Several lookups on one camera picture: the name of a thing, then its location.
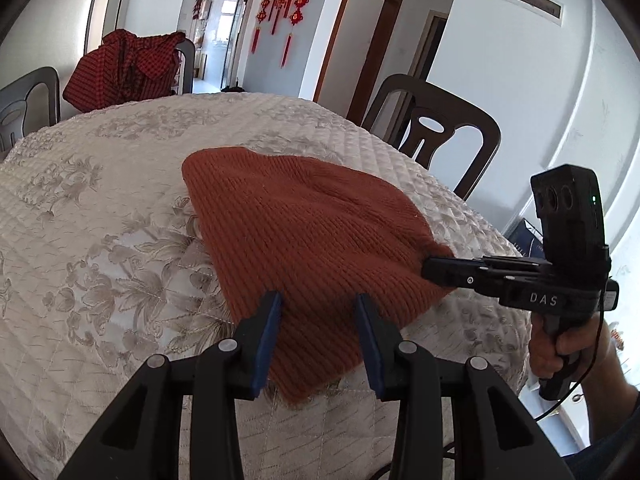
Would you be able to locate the dark wooden door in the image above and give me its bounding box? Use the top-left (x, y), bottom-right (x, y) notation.
top-left (410, 10), bottom-right (450, 84)

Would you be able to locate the orange knit sweater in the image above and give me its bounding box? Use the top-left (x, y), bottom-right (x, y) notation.
top-left (181, 146), bottom-right (458, 405)

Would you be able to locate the dark chair under red garment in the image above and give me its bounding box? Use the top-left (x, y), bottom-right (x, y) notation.
top-left (170, 37), bottom-right (197, 96)

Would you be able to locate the dark red striped garment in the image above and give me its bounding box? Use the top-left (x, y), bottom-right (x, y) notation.
top-left (62, 29), bottom-right (187, 113)

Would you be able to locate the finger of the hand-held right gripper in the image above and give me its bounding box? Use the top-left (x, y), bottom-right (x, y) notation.
top-left (481, 255), bottom-right (547, 275)
top-left (421, 257), bottom-right (507, 295)

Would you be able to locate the person's right hand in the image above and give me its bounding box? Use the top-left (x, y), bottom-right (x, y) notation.
top-left (528, 316), bottom-right (614, 382)

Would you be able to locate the brown wooden chair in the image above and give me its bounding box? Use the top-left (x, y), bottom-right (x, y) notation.
top-left (361, 74), bottom-right (502, 202)

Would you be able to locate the black cable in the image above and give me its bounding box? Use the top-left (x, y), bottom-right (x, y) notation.
top-left (534, 310), bottom-right (607, 424)

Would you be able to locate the person's right forearm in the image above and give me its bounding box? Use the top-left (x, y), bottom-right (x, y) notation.
top-left (580, 330), bottom-right (640, 457)

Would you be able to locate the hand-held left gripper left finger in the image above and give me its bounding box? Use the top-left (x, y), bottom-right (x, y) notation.
top-left (57, 291), bottom-right (284, 480)

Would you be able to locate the cream quilted floral blanket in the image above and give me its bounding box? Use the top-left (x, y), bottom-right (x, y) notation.
top-left (0, 92), bottom-right (533, 480)

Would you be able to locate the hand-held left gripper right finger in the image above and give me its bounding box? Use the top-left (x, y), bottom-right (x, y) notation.
top-left (354, 294), bottom-right (576, 480)

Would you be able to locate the brown wooden door frame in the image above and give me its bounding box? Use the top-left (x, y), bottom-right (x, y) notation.
top-left (313, 0), bottom-right (404, 127)

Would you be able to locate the grey plastic chair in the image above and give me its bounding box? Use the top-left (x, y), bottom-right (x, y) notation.
top-left (0, 66), bottom-right (62, 161)

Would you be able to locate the dark blue bag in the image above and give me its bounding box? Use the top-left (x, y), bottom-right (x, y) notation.
top-left (504, 217), bottom-right (547, 262)

